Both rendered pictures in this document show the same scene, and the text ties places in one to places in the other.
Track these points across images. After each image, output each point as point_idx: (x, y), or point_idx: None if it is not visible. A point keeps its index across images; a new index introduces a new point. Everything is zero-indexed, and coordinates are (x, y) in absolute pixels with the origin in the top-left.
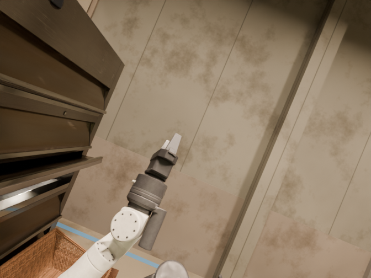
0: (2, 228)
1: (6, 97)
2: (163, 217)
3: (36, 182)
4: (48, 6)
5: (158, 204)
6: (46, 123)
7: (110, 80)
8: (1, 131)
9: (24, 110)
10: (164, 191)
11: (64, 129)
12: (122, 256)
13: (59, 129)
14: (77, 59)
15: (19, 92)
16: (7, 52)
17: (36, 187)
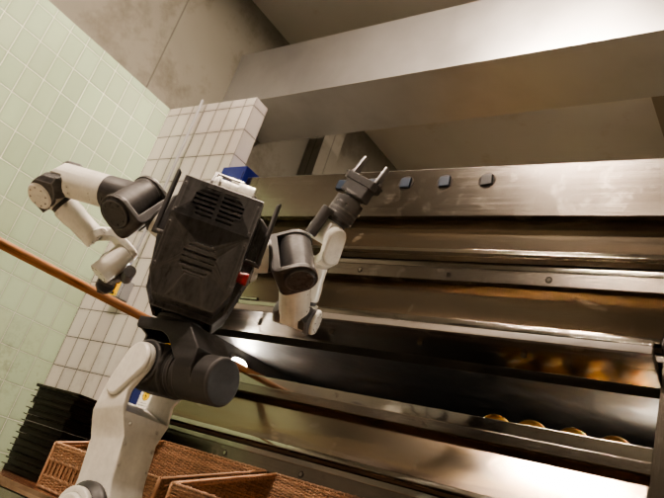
0: (494, 463)
1: (458, 272)
2: (320, 208)
3: (447, 329)
4: (480, 191)
5: (329, 207)
6: (525, 300)
7: (663, 202)
8: (460, 304)
9: (493, 289)
10: (336, 197)
11: (566, 309)
12: (318, 258)
13: (553, 307)
14: (540, 209)
15: (467, 265)
16: (454, 238)
17: None
